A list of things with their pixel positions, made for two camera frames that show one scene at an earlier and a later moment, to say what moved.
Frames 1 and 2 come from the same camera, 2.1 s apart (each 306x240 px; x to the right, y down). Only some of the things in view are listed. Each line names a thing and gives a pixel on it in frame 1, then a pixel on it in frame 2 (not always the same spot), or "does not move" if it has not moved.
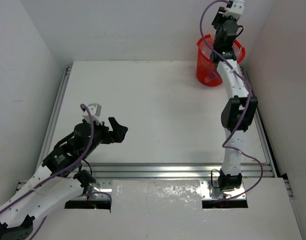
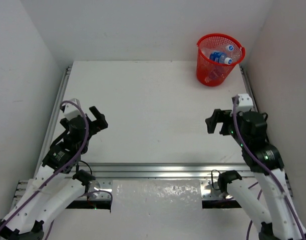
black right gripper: x=219 y=17 -> x=219 y=115
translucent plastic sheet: x=157 y=196 does not move
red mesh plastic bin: x=207 y=72 does not move
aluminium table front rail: x=250 y=170 does not move
